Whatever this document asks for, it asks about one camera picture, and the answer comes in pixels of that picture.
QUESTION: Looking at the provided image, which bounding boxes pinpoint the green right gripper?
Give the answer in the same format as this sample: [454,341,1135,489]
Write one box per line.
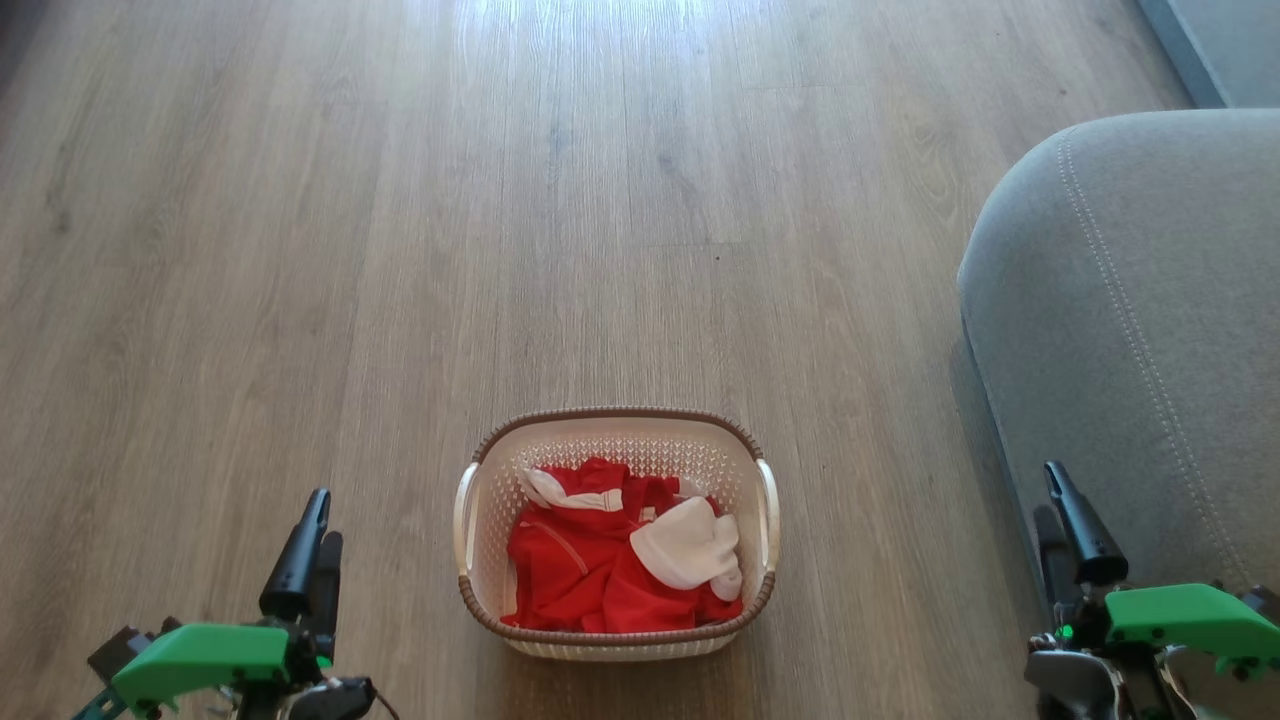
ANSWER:
[1034,461,1280,681]

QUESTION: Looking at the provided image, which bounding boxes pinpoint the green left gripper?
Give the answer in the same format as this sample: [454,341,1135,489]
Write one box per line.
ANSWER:
[108,488,346,719]

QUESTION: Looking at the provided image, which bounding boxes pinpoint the grey sofa seat module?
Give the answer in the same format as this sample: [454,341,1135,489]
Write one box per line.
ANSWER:
[1138,0,1280,109]
[957,108,1280,720]

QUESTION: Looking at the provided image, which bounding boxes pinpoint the red and white garment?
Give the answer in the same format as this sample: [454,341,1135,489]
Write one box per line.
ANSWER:
[502,457,745,634]

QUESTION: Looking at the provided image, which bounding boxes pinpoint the white perforated laundry basket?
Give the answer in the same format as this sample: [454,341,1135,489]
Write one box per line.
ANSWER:
[453,406,782,662]

